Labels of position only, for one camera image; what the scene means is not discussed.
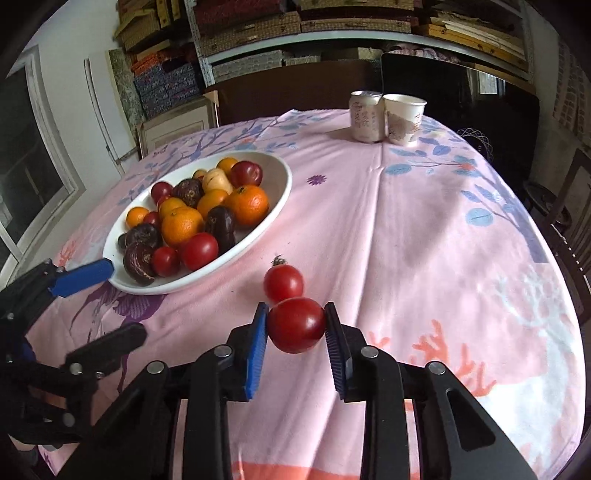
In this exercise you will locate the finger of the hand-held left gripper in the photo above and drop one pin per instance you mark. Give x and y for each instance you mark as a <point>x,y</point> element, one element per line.
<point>111,344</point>
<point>83,276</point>

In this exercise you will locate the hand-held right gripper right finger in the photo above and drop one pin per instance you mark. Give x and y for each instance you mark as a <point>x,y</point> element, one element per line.
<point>334,350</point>

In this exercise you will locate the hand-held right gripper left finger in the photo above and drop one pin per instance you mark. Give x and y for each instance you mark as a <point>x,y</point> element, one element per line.
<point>256,350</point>

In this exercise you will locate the small red tomato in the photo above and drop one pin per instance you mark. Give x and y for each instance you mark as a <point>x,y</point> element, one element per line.
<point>151,218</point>
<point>161,189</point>
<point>165,261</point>
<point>247,173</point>
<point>283,282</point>
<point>295,324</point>
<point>199,250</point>

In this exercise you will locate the dark purple water chestnut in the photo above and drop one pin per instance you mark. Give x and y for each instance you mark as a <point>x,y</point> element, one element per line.
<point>220,225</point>
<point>188,191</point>
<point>138,235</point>
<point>138,264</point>

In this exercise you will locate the small beige potato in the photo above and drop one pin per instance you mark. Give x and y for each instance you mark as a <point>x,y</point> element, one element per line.
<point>217,181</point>

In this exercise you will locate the white plate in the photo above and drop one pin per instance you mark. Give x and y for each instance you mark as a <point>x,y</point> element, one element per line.
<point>274,182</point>

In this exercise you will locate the white framed window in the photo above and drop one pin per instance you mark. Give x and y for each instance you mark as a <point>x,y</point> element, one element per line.
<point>27,161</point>

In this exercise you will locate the pink printed tablecloth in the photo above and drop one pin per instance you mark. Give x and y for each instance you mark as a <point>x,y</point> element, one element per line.
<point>415,230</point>

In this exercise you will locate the white door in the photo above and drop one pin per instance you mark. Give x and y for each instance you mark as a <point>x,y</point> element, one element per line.
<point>99,106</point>

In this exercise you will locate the framed beige board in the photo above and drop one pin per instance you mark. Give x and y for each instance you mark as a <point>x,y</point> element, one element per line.
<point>175,122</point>

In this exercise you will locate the green patterned board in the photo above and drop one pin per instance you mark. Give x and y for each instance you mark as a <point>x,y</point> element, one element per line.
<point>127,87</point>

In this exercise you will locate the stack of blue patterned boxes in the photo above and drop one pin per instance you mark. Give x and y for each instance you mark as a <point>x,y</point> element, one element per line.
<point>166,85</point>

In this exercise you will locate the orange patterned box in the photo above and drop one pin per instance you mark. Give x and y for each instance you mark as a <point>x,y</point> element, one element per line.
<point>147,62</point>

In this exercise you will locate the pale pink drink can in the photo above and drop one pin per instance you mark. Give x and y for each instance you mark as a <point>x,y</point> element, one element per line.
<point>367,115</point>

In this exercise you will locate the white paper cup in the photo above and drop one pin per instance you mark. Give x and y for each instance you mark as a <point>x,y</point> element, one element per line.
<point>403,120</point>

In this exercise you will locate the white metal shelf rack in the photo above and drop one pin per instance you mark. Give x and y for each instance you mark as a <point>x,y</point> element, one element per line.
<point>199,46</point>

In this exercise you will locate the stack of yellow flat boxes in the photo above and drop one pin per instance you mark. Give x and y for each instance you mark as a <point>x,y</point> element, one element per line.
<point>471,32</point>
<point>138,23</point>

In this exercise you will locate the dark wooden cabinet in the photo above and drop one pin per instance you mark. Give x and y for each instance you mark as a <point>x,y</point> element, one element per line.
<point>277,87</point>

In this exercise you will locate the dark wooden chair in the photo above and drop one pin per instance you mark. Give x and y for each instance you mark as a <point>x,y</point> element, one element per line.
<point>572,221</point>

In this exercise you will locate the black screen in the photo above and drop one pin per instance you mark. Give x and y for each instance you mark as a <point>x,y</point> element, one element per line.
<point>461,92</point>

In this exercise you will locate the small woven box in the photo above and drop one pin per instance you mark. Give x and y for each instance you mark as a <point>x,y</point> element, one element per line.
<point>302,59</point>

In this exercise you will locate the stack of woven boxes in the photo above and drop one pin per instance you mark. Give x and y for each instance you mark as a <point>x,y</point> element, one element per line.
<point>249,23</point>

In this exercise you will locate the pink cloth bundle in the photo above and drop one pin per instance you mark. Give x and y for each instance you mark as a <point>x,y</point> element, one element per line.
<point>415,50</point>

